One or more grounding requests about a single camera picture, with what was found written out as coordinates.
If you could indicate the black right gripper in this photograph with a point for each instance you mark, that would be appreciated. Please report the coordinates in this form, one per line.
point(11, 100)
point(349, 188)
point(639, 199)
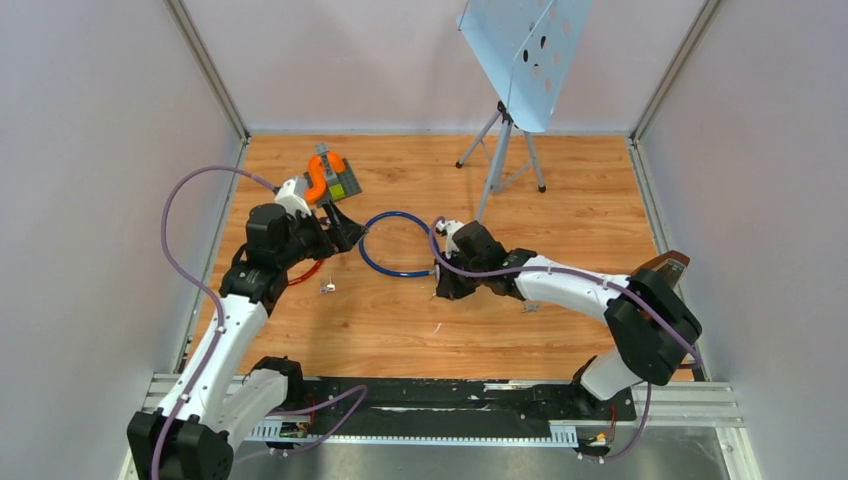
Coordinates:
point(450, 289)

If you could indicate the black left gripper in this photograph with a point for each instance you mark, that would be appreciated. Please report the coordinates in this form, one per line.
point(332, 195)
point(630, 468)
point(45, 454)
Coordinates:
point(344, 232)

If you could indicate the blue cable lock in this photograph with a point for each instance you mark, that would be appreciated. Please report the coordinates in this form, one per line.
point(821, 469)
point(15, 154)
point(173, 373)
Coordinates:
point(394, 241)

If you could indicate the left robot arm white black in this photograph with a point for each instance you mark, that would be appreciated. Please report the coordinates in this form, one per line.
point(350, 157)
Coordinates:
point(198, 426)

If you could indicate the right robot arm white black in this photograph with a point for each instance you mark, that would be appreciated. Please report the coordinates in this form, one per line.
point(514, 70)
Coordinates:
point(653, 330)

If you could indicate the orange grey toy block build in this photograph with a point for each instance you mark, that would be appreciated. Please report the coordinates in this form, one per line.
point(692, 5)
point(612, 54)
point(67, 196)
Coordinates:
point(330, 177)

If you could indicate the small silver keys left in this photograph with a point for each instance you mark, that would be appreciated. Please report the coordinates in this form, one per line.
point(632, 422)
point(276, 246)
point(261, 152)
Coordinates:
point(327, 286)

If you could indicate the brown wooden metronome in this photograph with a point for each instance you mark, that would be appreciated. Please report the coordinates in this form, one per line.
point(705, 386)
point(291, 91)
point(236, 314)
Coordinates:
point(670, 265)

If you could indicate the light blue music stand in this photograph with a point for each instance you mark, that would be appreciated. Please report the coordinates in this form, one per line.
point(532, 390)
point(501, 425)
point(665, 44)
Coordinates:
point(525, 49)

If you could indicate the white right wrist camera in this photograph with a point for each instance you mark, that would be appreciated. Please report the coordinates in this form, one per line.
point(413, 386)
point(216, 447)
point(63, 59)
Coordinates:
point(448, 229)

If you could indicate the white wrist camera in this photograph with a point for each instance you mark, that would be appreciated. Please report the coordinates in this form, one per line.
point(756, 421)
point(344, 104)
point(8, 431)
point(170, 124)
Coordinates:
point(291, 196)
point(448, 229)

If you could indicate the red cable lock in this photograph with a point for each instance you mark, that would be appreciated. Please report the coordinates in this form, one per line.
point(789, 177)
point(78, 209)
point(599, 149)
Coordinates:
point(307, 274)

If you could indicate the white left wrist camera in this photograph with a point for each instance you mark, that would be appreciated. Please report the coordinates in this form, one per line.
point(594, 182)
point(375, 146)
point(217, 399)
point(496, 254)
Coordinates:
point(291, 196)

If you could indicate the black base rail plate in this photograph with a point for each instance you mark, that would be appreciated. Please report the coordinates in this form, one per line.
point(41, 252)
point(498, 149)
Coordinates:
point(450, 407)

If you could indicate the white slotted cable duct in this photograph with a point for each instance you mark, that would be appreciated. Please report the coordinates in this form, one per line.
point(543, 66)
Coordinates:
point(559, 436)

